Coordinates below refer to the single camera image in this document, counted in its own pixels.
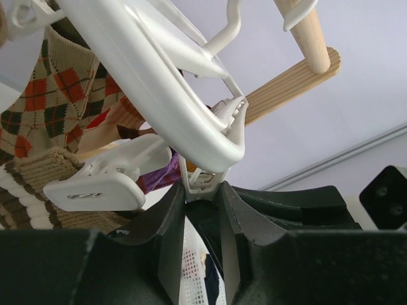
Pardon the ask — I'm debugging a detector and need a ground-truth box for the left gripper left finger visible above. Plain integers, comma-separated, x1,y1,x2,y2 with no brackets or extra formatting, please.
1,183,185,304

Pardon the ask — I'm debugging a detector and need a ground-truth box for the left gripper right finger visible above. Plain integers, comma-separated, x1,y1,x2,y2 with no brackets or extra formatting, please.
219,183,406,304

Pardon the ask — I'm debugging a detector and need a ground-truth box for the white plastic clip hanger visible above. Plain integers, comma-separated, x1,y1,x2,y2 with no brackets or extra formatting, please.
6,0,319,203

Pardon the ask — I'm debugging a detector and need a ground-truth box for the dark navy sock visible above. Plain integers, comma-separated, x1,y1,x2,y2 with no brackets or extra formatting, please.
204,254,219,305

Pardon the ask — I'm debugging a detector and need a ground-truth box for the white hanger clip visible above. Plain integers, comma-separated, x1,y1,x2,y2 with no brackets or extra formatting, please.
43,134,172,212

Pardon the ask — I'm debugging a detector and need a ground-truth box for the white plastic basket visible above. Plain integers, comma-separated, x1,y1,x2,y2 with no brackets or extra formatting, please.
179,217,209,304

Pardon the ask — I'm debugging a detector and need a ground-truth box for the purple striped sock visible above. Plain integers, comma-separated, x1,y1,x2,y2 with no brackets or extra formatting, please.
137,149,181,194

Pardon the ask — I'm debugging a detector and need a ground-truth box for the brown white striped sock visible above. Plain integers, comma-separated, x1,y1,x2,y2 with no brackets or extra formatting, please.
1,147,137,234

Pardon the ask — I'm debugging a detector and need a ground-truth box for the beige argyle sock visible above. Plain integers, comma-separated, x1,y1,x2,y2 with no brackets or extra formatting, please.
1,27,137,163

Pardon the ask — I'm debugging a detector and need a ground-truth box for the wooden drying rack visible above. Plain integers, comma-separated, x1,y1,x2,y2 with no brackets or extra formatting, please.
76,0,341,159

